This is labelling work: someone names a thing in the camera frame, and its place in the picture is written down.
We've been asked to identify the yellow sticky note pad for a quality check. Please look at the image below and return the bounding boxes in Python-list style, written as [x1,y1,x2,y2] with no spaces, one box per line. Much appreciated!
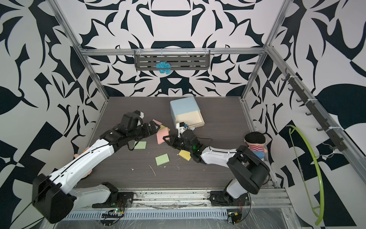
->
[159,125,170,132]

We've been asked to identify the pink sticky note pad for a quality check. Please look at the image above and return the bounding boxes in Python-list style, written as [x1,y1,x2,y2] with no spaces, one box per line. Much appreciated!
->
[152,119,162,126]

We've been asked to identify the cream drawer tray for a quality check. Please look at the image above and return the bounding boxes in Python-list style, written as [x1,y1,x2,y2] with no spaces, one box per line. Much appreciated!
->
[175,111,205,128]

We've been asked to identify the green sticky pad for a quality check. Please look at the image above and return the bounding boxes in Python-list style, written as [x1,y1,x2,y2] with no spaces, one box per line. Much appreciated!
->
[133,141,147,150]
[155,154,170,166]

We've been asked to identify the light blue drawer box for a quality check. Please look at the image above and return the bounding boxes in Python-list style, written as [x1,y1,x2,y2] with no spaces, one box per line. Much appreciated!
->
[170,97,200,125]

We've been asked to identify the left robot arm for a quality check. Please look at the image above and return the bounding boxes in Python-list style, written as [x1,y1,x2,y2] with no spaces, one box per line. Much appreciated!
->
[32,121,160,224]

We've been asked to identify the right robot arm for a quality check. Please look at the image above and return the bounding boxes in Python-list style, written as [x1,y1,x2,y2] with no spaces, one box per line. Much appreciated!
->
[163,130,270,202]

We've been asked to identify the yellow sticky pad right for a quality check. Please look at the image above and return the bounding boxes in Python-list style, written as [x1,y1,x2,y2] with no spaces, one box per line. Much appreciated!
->
[178,150,191,161]

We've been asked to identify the plush doll orange hat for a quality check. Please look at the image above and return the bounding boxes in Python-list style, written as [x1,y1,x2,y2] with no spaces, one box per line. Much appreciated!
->
[73,147,93,180]

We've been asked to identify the plush doll black hair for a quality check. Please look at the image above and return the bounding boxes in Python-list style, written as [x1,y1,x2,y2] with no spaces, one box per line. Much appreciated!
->
[244,131,268,161]

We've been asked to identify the teal crumpled object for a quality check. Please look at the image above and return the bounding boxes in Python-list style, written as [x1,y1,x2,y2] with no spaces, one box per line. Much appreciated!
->
[156,62,172,74]

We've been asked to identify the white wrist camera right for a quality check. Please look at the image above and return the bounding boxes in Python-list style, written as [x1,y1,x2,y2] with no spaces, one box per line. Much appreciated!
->
[176,122,188,137]

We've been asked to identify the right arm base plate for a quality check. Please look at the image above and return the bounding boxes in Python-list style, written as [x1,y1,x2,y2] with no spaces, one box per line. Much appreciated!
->
[209,191,251,207]

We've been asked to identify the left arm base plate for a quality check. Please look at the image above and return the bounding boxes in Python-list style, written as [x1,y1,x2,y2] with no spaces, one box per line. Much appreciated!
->
[92,182,134,209]

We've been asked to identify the white cable duct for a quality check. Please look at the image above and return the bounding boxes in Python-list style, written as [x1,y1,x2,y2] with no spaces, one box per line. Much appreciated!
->
[63,209,228,221]

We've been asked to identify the grey wall shelf rack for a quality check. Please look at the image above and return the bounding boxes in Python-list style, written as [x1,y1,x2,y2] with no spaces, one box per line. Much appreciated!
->
[134,49,211,71]

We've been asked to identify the black hook rail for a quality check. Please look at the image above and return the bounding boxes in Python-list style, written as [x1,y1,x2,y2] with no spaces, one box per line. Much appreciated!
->
[282,68,348,152]

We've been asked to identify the green curved hose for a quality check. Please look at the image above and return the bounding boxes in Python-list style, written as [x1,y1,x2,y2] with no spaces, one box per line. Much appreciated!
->
[286,124,325,226]

